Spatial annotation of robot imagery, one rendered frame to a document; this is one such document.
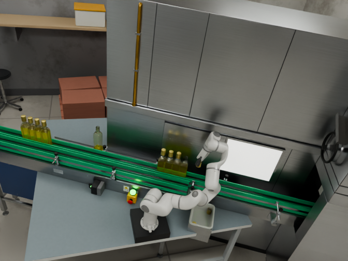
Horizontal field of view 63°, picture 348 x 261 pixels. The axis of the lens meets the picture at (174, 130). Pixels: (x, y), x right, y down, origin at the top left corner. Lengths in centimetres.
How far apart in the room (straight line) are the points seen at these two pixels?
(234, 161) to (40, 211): 147
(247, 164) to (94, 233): 122
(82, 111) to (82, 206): 204
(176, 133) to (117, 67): 64
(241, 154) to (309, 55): 83
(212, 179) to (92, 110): 265
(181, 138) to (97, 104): 209
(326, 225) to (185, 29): 158
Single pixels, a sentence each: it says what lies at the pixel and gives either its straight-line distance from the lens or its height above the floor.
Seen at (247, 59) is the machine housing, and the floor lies 190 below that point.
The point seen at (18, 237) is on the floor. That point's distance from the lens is 317.
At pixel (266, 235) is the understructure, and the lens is 295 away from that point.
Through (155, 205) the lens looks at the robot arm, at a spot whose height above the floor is 114.
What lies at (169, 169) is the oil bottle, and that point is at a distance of 221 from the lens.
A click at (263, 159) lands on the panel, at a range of 226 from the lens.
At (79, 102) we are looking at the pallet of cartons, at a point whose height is 43.
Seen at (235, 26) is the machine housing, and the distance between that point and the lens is 183.
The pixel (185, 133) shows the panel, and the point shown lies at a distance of 216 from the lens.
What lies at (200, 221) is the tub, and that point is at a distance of 224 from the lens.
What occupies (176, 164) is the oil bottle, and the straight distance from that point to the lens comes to 217.
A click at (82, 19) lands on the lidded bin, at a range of 413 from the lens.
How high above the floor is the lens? 253
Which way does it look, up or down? 36 degrees down
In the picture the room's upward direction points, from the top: 9 degrees clockwise
